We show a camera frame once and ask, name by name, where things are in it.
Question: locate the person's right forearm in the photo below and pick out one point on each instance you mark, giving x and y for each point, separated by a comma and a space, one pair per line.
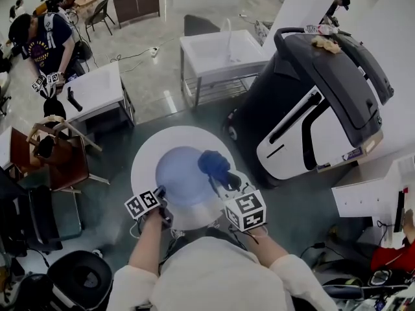
266, 248

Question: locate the person's left sneaker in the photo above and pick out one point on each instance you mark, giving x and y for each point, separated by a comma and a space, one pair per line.
177, 233

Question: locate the white drawer cabinet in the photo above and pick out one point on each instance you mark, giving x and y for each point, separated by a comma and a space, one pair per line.
356, 199

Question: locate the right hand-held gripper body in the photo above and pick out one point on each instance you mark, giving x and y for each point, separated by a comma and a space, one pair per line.
246, 211

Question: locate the black cloth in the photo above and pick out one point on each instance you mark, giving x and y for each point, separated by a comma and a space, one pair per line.
54, 109

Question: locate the plastic bottle red label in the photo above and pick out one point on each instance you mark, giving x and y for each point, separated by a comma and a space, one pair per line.
316, 28

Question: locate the crumpled yellow rag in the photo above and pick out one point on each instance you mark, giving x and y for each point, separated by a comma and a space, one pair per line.
325, 44

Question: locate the black office chair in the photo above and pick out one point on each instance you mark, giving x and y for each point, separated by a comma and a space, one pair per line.
13, 225

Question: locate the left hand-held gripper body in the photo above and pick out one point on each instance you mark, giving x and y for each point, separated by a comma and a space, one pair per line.
139, 204

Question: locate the person's left forearm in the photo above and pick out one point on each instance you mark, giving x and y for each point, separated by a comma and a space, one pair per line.
146, 248

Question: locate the person's right sneaker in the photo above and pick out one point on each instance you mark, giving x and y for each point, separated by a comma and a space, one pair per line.
212, 223

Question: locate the black toilet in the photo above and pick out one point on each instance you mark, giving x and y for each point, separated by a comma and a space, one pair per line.
84, 275
340, 292

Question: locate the upturned wooden stool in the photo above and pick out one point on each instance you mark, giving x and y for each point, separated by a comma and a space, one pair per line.
84, 136

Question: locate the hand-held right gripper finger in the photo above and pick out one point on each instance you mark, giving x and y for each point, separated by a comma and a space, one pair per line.
216, 188
243, 180

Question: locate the person's cream sweater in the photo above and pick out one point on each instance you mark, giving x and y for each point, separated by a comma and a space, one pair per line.
214, 277

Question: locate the white rectangular table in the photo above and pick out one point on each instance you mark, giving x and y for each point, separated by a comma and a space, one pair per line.
97, 83

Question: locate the black white service robot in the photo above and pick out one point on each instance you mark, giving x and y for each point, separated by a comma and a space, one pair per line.
379, 76
285, 154

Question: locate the blue cloth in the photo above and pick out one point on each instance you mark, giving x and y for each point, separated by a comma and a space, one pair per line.
212, 162

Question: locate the black folding chair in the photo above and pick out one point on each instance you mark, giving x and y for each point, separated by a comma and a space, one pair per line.
42, 215

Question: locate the dark wood vanity cabinet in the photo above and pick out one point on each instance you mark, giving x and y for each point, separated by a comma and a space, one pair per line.
136, 5

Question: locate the brown bag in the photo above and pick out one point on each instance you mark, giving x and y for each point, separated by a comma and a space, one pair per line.
55, 151

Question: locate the white power strip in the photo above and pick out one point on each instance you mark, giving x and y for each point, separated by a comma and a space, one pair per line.
155, 51

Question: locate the dark dining chair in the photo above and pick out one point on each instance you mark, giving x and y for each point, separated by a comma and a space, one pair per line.
99, 13

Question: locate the round white side table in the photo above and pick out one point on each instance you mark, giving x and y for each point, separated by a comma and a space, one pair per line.
146, 160

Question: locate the black cylindrical tool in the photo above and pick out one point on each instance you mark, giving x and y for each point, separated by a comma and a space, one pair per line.
74, 99

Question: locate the white basin stand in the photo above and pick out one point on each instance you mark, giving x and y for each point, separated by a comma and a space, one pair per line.
204, 49

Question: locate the small wooden table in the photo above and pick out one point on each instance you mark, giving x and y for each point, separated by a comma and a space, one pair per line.
86, 0

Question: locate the brown chair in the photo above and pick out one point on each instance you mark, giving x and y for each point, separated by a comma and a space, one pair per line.
71, 170

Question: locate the light blue big plate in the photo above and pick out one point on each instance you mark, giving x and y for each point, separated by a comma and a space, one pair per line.
178, 177

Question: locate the person's sneaker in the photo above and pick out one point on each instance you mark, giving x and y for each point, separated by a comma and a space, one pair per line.
212, 223
177, 233

